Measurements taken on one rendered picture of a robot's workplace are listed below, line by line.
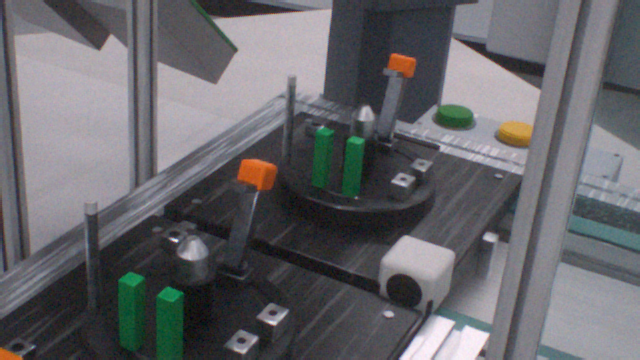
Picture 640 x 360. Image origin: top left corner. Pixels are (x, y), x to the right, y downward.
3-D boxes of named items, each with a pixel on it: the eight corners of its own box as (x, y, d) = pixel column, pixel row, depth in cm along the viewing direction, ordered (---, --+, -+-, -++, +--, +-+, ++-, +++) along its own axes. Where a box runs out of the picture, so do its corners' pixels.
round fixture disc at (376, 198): (321, 140, 91) (323, 121, 90) (457, 180, 86) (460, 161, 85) (246, 198, 80) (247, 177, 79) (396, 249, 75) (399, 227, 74)
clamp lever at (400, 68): (376, 134, 87) (397, 54, 86) (396, 140, 86) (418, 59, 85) (363, 134, 84) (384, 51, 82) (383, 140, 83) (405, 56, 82)
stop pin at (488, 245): (478, 270, 81) (486, 230, 79) (492, 274, 81) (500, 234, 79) (473, 277, 80) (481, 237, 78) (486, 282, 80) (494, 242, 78)
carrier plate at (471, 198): (299, 127, 98) (300, 108, 97) (521, 193, 89) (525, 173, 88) (162, 225, 79) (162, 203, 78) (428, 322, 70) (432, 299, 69)
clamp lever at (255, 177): (229, 261, 67) (254, 157, 65) (253, 270, 66) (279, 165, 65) (203, 267, 63) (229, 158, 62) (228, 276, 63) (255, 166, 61)
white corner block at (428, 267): (396, 274, 75) (403, 231, 73) (450, 293, 73) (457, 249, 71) (372, 303, 71) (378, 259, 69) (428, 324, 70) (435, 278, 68)
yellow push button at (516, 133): (503, 133, 100) (506, 116, 99) (539, 144, 99) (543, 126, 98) (491, 147, 97) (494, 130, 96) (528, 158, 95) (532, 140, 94)
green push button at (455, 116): (441, 117, 103) (444, 100, 102) (476, 126, 101) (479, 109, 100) (428, 129, 100) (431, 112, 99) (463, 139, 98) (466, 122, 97)
